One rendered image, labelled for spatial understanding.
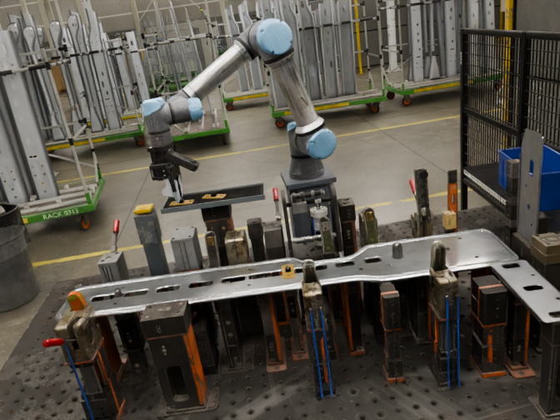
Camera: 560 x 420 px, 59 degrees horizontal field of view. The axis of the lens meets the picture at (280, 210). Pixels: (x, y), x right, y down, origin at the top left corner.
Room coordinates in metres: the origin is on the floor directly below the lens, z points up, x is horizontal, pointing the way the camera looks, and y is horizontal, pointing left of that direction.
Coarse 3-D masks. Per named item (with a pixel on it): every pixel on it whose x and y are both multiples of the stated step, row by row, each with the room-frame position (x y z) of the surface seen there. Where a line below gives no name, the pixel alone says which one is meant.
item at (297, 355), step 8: (288, 296) 1.32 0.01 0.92; (296, 296) 1.32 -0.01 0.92; (288, 304) 1.32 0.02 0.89; (296, 304) 1.32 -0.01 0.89; (296, 312) 1.32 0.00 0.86; (296, 320) 1.32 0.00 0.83; (296, 328) 1.32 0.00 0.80; (296, 336) 1.32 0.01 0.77; (304, 336) 1.41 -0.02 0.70; (296, 344) 1.32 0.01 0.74; (304, 344) 1.35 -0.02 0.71; (296, 352) 1.32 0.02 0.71; (304, 352) 1.32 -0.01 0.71; (296, 360) 1.29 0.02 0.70
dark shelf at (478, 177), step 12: (468, 168) 1.94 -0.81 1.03; (480, 168) 1.92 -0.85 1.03; (492, 168) 1.90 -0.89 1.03; (480, 180) 1.79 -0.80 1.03; (492, 180) 1.77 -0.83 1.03; (492, 192) 1.68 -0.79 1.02; (504, 192) 1.63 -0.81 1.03; (504, 204) 1.58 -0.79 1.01; (552, 216) 1.39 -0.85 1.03; (552, 228) 1.31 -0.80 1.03
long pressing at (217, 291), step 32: (352, 256) 1.37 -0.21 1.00; (384, 256) 1.35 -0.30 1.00; (416, 256) 1.32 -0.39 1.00; (448, 256) 1.29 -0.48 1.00; (480, 256) 1.26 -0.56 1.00; (512, 256) 1.23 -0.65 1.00; (96, 288) 1.41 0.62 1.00; (128, 288) 1.38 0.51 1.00; (192, 288) 1.32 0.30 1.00; (224, 288) 1.29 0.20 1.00; (256, 288) 1.27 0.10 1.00; (288, 288) 1.25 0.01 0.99
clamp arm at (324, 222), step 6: (324, 222) 1.47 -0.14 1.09; (330, 222) 1.47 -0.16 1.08; (324, 228) 1.46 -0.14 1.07; (330, 228) 1.47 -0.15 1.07; (324, 234) 1.46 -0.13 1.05; (330, 234) 1.46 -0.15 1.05; (324, 240) 1.46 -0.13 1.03; (330, 240) 1.46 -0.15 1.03; (324, 246) 1.46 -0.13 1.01; (330, 246) 1.45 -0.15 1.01
